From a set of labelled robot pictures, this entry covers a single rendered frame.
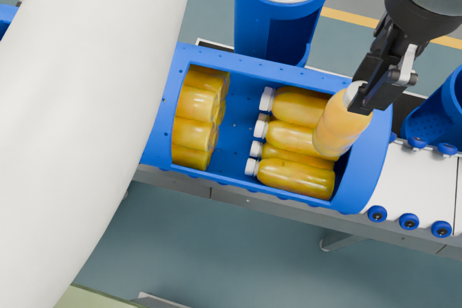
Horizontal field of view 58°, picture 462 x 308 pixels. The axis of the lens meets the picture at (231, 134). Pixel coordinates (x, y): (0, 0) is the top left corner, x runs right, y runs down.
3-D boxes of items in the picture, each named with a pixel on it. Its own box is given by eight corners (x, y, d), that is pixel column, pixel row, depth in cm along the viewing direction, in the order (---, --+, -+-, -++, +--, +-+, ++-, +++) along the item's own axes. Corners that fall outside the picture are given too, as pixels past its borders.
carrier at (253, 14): (223, 107, 196) (276, 134, 191) (215, -21, 114) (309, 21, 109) (251, 60, 204) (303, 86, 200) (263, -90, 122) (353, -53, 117)
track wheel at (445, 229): (456, 227, 94) (454, 222, 96) (436, 223, 95) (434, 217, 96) (448, 241, 97) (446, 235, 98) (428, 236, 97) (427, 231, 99)
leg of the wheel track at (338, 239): (331, 252, 188) (376, 238, 129) (318, 249, 188) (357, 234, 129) (333, 240, 189) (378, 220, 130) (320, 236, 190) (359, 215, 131)
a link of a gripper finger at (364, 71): (366, 57, 51) (367, 51, 52) (351, 82, 58) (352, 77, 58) (390, 62, 51) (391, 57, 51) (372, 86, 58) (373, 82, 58)
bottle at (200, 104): (208, 124, 84) (124, 104, 85) (213, 124, 91) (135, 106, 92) (216, 90, 83) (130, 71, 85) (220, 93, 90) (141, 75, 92)
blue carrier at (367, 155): (342, 217, 100) (379, 212, 73) (9, 136, 108) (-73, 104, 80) (361, 108, 107) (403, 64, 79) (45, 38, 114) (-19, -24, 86)
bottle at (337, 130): (308, 154, 74) (329, 114, 57) (314, 118, 76) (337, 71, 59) (346, 162, 73) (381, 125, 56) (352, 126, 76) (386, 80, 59)
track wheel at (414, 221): (423, 220, 95) (421, 214, 97) (403, 215, 95) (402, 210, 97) (416, 234, 97) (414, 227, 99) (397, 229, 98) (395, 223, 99)
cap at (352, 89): (342, 107, 57) (345, 102, 56) (346, 83, 59) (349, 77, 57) (370, 113, 57) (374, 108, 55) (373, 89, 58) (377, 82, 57)
